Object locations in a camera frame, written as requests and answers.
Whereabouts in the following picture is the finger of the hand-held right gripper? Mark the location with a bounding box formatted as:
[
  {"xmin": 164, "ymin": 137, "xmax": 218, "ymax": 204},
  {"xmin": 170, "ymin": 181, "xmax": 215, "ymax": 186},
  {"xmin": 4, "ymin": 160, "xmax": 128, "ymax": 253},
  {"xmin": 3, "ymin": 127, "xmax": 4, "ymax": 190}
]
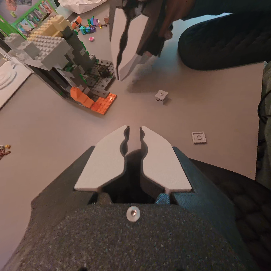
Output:
[
  {"xmin": 118, "ymin": 17, "xmax": 149, "ymax": 82},
  {"xmin": 110, "ymin": 8, "xmax": 128, "ymax": 80}
]

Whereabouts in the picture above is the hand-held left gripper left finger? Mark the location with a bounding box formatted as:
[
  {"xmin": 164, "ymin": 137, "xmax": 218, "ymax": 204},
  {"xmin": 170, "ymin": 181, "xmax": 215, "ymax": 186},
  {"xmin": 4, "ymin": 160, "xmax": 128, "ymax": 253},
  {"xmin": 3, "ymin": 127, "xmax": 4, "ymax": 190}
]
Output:
[{"xmin": 74, "ymin": 125, "xmax": 130, "ymax": 193}]

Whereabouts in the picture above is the person's right forearm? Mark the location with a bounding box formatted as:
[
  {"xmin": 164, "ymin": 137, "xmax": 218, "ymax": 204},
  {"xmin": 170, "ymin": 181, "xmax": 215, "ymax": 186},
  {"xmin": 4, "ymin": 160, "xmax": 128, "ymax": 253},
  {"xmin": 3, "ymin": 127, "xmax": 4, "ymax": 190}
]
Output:
[{"xmin": 182, "ymin": 0, "xmax": 271, "ymax": 21}]

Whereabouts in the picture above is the person's green sweatshirt torso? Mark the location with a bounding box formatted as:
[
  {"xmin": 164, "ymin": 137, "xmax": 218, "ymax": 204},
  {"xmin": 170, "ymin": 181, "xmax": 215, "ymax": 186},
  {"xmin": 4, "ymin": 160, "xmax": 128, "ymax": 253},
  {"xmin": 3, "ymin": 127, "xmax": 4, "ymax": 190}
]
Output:
[{"xmin": 255, "ymin": 61, "xmax": 271, "ymax": 191}]

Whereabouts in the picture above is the green toy set box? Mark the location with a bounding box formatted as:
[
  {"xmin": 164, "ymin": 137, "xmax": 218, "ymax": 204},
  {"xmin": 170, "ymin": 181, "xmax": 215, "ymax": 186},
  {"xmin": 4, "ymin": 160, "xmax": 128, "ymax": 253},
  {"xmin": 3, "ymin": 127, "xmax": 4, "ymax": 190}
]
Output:
[{"xmin": 0, "ymin": 0, "xmax": 60, "ymax": 41}]

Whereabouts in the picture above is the toy brick building model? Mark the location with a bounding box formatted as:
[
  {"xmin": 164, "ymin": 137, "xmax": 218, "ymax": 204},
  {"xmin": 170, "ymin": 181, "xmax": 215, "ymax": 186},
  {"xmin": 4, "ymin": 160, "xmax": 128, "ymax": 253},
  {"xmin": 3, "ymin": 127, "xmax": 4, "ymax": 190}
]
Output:
[{"xmin": 4, "ymin": 15, "xmax": 118, "ymax": 116}]

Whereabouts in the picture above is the black cord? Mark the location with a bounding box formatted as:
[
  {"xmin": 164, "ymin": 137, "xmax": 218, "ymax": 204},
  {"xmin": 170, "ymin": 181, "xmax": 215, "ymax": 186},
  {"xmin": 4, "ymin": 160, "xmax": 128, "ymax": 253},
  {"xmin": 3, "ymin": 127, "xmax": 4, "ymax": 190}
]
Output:
[{"xmin": 257, "ymin": 91, "xmax": 271, "ymax": 125}]

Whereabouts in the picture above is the pale square toy tile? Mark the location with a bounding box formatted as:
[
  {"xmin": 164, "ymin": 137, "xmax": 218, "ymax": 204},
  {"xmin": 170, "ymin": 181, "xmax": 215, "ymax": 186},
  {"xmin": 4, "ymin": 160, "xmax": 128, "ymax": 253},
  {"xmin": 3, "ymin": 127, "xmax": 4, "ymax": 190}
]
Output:
[{"xmin": 155, "ymin": 89, "xmax": 170, "ymax": 105}]

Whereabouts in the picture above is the white paper bag pile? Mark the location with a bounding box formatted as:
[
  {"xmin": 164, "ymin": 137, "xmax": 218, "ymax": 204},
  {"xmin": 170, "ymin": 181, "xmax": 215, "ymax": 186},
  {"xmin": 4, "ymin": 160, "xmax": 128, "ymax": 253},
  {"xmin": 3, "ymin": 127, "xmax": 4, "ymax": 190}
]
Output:
[{"xmin": 57, "ymin": 0, "xmax": 108, "ymax": 14}]

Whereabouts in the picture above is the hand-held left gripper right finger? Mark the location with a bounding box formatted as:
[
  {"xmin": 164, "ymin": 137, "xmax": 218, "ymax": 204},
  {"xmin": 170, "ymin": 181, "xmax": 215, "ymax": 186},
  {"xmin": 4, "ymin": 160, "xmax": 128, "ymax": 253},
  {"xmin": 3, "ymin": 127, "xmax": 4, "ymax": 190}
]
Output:
[{"xmin": 139, "ymin": 125, "xmax": 192, "ymax": 194}]

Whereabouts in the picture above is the grey desk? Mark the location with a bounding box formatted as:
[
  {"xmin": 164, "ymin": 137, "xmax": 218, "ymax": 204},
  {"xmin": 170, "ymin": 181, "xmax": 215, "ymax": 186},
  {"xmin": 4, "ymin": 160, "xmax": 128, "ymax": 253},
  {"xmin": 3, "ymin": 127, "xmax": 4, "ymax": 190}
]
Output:
[{"xmin": 0, "ymin": 8, "xmax": 265, "ymax": 263}]

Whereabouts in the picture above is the grey square toy tile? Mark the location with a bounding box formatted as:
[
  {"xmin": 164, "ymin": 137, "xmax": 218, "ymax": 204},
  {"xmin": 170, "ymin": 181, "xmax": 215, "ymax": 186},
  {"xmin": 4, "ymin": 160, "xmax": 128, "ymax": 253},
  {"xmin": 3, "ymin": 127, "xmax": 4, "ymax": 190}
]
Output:
[{"xmin": 191, "ymin": 131, "xmax": 207, "ymax": 145}]

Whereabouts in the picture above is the heap of colourful toy pieces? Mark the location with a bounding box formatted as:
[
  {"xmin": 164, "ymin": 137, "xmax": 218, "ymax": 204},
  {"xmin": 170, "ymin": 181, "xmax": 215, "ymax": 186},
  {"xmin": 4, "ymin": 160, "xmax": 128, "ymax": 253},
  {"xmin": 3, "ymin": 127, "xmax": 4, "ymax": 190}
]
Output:
[{"xmin": 72, "ymin": 16, "xmax": 109, "ymax": 35}]

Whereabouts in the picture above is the white rounded board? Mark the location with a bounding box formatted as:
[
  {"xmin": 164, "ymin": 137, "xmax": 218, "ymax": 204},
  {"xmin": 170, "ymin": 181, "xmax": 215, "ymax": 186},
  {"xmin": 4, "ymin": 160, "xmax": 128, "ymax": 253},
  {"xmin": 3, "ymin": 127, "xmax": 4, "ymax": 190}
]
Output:
[{"xmin": 0, "ymin": 57, "xmax": 32, "ymax": 108}]

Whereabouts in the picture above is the person's right hand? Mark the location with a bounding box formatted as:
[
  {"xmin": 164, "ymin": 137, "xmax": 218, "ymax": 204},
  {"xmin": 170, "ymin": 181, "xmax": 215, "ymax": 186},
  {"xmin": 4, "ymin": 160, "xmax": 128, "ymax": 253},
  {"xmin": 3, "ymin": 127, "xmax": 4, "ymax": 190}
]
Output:
[{"xmin": 163, "ymin": 0, "xmax": 196, "ymax": 41}]

